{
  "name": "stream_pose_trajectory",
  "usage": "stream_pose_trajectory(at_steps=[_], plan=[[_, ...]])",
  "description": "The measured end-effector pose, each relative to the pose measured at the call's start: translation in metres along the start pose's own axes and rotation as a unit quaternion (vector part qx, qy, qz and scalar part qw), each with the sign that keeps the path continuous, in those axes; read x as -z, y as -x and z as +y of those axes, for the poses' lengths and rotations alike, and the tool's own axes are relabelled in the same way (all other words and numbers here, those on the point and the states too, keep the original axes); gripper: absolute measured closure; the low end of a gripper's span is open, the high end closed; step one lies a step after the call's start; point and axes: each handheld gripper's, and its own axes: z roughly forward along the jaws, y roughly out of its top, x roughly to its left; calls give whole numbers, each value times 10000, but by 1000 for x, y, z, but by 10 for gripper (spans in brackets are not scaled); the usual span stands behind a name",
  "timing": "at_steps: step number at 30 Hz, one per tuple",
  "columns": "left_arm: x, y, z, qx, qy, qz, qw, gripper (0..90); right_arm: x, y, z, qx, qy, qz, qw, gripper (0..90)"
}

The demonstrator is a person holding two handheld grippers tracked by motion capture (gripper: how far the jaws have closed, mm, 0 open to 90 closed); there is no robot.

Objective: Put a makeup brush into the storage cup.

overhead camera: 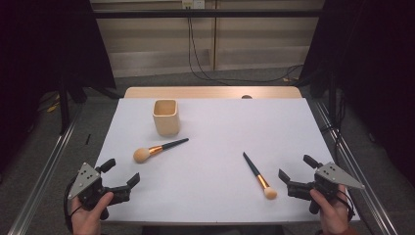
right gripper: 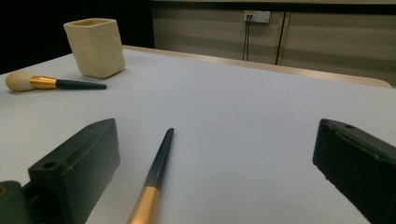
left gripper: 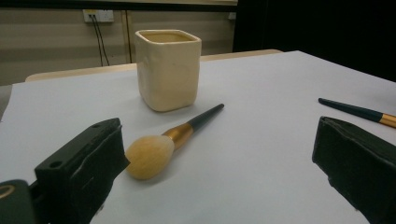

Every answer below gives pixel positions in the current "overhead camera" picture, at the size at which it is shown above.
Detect right hand-held gripper cable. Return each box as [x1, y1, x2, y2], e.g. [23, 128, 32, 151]
[336, 189, 356, 223]

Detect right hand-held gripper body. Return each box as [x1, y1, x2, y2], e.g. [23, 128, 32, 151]
[287, 162, 366, 214]

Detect beige wooden brush holder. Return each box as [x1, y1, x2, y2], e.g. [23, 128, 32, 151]
[152, 99, 181, 137]

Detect black curtain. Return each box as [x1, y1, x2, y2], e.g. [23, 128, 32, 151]
[298, 0, 415, 187]
[0, 0, 116, 174]

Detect black horizontal bar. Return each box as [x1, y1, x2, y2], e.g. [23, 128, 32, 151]
[92, 9, 322, 19]

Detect small slim makeup brush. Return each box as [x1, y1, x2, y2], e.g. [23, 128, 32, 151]
[242, 152, 278, 201]

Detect black cables beside rail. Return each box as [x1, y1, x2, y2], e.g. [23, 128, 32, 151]
[321, 94, 346, 155]

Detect white table mat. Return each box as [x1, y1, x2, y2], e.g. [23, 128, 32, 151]
[94, 97, 361, 224]

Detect large fluffy makeup brush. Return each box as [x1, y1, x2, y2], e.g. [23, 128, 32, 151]
[132, 137, 190, 165]

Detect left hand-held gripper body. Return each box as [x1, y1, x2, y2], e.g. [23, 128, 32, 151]
[68, 162, 132, 220]

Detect hand-held gripper cable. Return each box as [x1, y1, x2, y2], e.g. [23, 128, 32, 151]
[63, 175, 82, 234]
[336, 189, 356, 223]

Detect left hand-held gripper cable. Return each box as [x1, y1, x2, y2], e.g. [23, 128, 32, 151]
[63, 175, 82, 234]

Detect person's right hand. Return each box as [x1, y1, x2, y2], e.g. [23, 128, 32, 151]
[309, 184, 350, 235]

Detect black floor cable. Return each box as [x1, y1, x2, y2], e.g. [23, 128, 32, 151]
[187, 8, 304, 84]

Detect black stand post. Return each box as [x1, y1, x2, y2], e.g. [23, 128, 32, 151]
[58, 74, 71, 135]
[327, 70, 337, 126]

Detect metal floor rail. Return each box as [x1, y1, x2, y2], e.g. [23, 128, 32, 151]
[8, 104, 84, 235]
[314, 101, 399, 235]

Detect person's left hand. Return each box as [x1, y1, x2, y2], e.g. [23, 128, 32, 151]
[70, 191, 115, 235]

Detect white wall socket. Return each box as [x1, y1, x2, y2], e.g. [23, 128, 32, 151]
[181, 0, 206, 10]

